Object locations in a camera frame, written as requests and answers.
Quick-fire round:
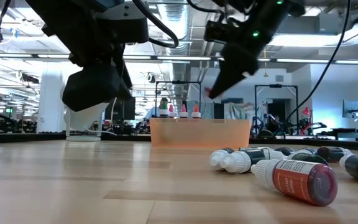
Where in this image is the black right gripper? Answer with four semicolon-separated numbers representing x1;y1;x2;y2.
204;18;279;100

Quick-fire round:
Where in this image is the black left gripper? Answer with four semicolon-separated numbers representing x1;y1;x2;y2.
62;43;133;113

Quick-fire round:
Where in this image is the small black food coloring bottle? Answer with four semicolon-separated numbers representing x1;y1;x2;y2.
209;147;235;171
219;150;272;174
261;148;288;160

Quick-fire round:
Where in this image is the small dark red coloring bottle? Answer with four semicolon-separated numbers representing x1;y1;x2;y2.
317;146;353;163

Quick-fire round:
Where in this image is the black computer monitor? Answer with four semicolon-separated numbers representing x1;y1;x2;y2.
105;96;136;121

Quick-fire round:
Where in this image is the patterned hanging cloth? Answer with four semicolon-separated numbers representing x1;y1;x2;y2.
224;101;256;121

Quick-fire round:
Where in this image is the person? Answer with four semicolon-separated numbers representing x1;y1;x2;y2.
144;97;170;121

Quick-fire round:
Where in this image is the white spotlight lamp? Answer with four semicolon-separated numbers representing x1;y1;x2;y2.
63;101;110;142

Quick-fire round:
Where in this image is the orange translucent plastic bin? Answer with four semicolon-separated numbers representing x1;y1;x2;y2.
149;118;252;149

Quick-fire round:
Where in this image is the white building pillar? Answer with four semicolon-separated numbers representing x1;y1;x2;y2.
37;62;67;134

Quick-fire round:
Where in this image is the red desk lamp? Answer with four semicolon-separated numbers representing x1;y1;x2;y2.
301;106;312;125

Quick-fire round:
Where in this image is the small orange-red label bottle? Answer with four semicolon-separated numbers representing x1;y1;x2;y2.
249;159;339;207

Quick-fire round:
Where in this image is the dark office desk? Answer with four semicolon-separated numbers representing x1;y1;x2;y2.
331;127;358;141

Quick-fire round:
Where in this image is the yellow hanging cord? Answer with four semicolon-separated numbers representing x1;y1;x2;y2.
262;49;269;78

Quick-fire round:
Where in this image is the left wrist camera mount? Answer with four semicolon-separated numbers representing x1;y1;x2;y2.
97;1;150;44

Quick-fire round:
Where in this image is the spiral metal air duct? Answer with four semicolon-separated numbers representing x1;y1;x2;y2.
160;2;193;103

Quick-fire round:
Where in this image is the black aluminium table frame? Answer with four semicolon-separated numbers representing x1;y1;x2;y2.
0;132;358;152

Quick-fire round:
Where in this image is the wall-side computer monitor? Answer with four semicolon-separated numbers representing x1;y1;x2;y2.
342;100;358;119

